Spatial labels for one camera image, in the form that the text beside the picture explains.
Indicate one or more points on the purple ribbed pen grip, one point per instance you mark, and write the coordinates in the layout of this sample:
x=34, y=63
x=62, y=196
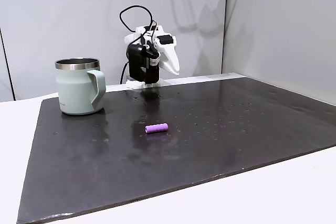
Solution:
x=156, y=128

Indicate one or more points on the large black table mat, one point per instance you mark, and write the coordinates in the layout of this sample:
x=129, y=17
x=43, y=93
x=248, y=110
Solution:
x=183, y=142

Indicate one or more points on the pale green steel-rimmed mug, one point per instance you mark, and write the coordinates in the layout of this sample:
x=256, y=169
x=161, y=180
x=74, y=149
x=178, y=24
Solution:
x=78, y=90

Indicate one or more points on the black oval camera box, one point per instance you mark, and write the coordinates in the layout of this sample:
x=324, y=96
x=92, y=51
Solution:
x=136, y=61

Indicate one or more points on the thin dark wall strip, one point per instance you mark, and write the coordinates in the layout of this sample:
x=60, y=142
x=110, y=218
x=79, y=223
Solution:
x=8, y=66

